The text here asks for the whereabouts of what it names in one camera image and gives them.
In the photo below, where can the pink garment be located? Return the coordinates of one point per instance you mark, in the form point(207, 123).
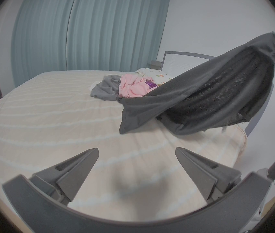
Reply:
point(130, 87)

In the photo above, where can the bed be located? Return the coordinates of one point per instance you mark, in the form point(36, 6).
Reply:
point(43, 130)

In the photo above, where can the grey knitted garment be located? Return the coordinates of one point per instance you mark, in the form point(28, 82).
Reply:
point(106, 88)

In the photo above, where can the white printed pillow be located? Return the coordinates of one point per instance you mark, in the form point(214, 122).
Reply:
point(152, 73)

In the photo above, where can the grey bedside table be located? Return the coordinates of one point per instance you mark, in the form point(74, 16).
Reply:
point(155, 65)

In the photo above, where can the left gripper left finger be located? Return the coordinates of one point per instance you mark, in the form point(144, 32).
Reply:
point(74, 173)

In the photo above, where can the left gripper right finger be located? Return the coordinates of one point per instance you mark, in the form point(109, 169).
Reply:
point(200, 173)

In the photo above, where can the black T-shirt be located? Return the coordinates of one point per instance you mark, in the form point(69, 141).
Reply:
point(200, 88)

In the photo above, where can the blue-green curtain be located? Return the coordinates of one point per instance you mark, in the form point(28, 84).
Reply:
point(79, 33)

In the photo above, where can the purple garment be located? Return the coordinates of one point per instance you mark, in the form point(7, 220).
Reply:
point(150, 84)

